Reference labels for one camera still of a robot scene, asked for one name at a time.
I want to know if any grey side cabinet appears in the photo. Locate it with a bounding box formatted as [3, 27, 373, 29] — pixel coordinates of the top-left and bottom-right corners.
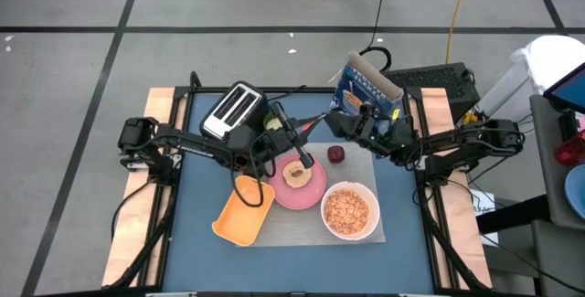
[529, 94, 585, 230]

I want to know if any black tablet screen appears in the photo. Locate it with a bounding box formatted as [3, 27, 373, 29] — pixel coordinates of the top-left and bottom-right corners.
[542, 62, 585, 115]

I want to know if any black toaster power cable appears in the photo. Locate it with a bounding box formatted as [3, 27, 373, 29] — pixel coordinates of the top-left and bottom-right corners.
[267, 84, 306, 106]

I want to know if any spoon with orange handle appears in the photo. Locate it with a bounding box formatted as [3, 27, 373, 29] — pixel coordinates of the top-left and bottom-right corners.
[296, 112, 328, 136]

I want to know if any green glass cup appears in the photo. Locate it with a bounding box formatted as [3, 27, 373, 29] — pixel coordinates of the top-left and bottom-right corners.
[263, 111, 285, 133]

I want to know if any white bowl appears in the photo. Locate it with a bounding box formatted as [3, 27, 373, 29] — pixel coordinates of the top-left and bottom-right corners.
[320, 180, 381, 242]

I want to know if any yellow floor cable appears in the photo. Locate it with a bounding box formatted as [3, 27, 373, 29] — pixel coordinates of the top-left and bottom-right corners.
[445, 0, 474, 65]

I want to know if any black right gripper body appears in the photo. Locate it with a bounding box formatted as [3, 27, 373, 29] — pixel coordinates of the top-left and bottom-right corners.
[351, 104, 417, 164]

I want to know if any white cloth bag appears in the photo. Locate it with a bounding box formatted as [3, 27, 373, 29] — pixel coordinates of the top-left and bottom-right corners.
[511, 35, 585, 95]

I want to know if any yellow plastic bin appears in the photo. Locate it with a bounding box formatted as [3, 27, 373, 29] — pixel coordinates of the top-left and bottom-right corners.
[211, 175, 277, 247]

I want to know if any grey waste bin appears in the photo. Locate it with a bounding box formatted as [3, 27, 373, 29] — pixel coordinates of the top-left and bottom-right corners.
[474, 61, 545, 145]

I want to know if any red object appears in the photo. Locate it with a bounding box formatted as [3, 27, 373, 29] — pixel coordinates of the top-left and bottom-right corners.
[553, 134, 585, 166]

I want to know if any pink plate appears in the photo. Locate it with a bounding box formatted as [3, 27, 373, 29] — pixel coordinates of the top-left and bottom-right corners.
[268, 153, 328, 211]

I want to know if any grey woven placemat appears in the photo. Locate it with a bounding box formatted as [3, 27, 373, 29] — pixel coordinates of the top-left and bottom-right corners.
[237, 141, 387, 248]

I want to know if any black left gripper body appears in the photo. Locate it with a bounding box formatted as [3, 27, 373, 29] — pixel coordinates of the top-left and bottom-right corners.
[253, 101, 315, 169]

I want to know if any blue dish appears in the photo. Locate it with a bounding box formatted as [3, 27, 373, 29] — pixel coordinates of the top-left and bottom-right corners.
[564, 164, 585, 220]

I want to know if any black metal table frame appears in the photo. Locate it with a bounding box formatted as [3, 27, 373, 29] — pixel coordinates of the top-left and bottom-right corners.
[109, 71, 485, 297]

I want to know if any white paper sheet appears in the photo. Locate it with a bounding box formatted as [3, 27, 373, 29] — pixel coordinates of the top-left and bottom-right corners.
[470, 189, 499, 246]

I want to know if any toasted bagel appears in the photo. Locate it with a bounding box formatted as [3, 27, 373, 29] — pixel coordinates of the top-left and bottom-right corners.
[282, 160, 314, 189]

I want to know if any black and silver toaster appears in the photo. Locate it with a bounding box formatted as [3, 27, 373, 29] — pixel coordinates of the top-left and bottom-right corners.
[199, 80, 271, 143]

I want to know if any black computer case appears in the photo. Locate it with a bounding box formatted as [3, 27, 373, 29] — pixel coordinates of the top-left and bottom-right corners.
[381, 62, 481, 122]

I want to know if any blue cereal box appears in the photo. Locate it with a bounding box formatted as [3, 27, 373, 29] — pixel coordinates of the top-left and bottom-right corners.
[328, 49, 406, 122]

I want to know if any dark red plum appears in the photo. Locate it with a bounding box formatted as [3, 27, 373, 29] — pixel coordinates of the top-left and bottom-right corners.
[326, 144, 346, 164]

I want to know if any black coiled floor cable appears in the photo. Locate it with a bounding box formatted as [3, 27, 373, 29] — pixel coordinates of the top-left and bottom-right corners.
[356, 0, 393, 77]

